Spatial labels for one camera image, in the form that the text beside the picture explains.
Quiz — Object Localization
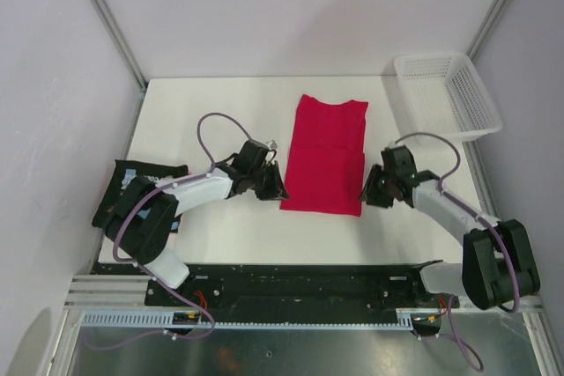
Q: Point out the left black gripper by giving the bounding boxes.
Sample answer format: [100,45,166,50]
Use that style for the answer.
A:
[249,160,289,201]

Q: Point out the red t-shirt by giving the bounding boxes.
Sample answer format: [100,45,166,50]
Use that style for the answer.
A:
[280,94,368,217]

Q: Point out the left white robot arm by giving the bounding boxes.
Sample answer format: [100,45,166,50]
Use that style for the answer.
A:
[93,139,289,306]

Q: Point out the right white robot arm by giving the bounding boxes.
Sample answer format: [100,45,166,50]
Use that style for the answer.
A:
[360,145,541,313]

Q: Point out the white plastic basket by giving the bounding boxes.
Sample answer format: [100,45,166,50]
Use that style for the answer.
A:
[390,53,502,143]

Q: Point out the folded black printed t-shirt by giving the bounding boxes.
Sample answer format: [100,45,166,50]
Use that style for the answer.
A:
[92,159,189,228]

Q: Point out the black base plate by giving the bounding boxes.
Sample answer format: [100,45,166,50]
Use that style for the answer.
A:
[90,261,460,312]

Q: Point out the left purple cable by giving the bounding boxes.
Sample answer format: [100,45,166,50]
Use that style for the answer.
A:
[83,112,256,350]

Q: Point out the purple cable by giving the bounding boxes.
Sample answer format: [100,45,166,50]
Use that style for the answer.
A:
[394,131,521,371]
[83,112,256,350]

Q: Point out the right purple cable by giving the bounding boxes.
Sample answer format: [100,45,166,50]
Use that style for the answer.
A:
[394,131,521,371]

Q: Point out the slotted cable duct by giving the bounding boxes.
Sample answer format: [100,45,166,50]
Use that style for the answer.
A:
[82,310,413,331]

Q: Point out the left aluminium corner post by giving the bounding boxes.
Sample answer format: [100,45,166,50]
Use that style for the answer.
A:
[90,0,148,92]

